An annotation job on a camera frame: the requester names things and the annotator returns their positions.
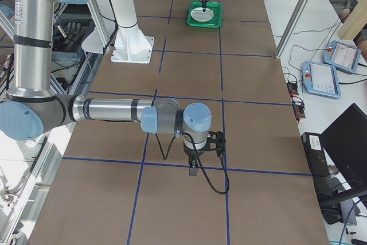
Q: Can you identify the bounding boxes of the aluminium frame post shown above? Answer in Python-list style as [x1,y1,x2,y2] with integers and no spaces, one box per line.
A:
[275,0,309,59]

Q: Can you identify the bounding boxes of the green plastic tray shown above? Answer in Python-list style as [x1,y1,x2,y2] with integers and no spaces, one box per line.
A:
[186,1,223,29]

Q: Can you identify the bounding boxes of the near blue teach pendant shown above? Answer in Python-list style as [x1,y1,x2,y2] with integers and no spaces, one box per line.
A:
[302,61,341,99]

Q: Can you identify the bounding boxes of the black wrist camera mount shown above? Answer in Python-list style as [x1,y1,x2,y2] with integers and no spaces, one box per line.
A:
[206,131,226,154]

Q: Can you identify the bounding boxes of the orange black adapter upper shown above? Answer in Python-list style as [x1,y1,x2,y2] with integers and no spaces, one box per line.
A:
[286,82,299,96]

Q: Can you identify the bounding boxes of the orange black adapter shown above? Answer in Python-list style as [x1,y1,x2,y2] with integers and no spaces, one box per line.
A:
[286,82,299,96]
[292,102,306,120]

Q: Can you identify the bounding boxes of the orange black adapter lower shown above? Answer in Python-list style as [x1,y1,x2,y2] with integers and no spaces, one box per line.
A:
[292,102,306,120]

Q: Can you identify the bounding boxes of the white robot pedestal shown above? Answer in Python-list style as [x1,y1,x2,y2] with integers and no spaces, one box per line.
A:
[111,0,154,64]

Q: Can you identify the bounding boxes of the white round plate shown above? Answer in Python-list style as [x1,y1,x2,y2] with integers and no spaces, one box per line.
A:
[190,10,214,22]

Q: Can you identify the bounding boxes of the wooden beam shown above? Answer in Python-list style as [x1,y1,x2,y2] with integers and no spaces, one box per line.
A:
[338,0,367,40]

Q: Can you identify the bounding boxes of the far blue teach pendant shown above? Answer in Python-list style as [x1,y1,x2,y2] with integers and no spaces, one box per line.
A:
[323,40,361,74]

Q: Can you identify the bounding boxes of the black laptop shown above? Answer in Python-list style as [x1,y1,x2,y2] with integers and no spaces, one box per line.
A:
[321,103,366,188]

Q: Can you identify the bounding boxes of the black mini computer box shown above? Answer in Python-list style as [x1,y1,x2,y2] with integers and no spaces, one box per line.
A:
[301,132,330,177]

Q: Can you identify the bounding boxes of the blue teach pendant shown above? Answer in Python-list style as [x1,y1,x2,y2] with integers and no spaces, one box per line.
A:
[323,40,361,74]
[302,61,341,99]

